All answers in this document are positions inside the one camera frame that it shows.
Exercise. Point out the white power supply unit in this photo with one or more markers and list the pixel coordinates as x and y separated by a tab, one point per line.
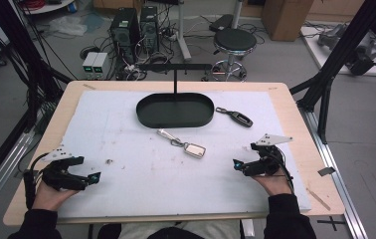
100	64
89	64

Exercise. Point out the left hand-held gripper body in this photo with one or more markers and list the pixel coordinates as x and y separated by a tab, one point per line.
55	172

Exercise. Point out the brown cardboard box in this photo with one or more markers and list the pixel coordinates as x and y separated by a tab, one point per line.
285	18

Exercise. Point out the black computer tower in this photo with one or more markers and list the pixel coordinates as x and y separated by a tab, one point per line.
149	30
124	33

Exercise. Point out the black oval tray with stand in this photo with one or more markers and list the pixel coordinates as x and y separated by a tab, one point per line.
176	111

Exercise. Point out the grey device on board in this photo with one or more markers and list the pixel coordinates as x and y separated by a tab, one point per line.
358	49

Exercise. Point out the person's left hand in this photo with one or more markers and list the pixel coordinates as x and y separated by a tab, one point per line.
48	198

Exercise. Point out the black metal frame post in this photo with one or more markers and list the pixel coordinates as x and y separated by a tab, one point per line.
20	43
338	56

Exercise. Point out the aluminium rail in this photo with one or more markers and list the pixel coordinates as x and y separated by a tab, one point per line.
337	179
0	176

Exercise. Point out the white foam mat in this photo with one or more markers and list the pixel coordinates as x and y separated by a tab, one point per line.
162	186

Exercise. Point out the grey tape piece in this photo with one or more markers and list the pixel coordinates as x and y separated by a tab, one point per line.
326	171

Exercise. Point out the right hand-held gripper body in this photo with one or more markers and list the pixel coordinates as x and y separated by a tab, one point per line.
270	159

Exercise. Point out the black round stool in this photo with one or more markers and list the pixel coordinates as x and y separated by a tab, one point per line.
235	41

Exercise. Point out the black car key fob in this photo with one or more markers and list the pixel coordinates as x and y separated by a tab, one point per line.
240	119

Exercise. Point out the round white table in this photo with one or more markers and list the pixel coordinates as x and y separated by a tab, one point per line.
48	6

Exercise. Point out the clear plastic bag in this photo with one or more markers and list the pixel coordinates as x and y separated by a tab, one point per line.
66	26

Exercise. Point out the white desk leg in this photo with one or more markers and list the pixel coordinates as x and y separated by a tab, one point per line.
183	36

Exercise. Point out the white floor board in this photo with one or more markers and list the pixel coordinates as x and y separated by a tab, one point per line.
322	53

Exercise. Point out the person's lap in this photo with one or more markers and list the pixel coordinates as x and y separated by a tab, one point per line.
176	230

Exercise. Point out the person's right hand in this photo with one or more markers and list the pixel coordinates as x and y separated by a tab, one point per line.
274	184

